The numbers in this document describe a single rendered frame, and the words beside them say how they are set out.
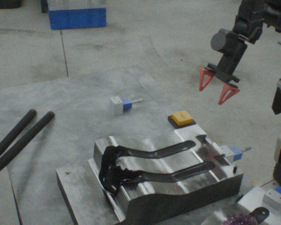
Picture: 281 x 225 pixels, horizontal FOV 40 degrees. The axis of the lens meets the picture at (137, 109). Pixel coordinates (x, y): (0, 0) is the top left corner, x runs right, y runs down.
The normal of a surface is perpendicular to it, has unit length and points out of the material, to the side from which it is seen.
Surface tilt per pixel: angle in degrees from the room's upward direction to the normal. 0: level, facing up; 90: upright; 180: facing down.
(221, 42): 63
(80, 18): 91
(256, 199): 0
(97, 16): 91
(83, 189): 0
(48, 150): 0
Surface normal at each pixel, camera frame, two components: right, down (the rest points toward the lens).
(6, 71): 0.04, -0.82
